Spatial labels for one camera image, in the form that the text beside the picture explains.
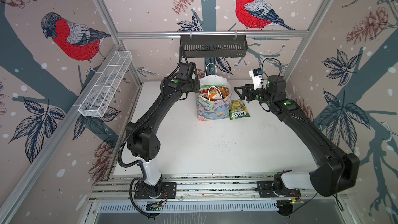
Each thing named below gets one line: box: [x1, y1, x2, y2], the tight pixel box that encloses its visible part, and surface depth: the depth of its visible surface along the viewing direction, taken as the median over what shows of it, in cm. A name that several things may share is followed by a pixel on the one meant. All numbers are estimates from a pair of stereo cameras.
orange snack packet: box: [207, 90, 222, 102], surface depth 90 cm
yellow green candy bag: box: [229, 99, 251, 120], surface depth 103 cm
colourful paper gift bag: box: [195, 62, 233, 121], surface depth 91 cm
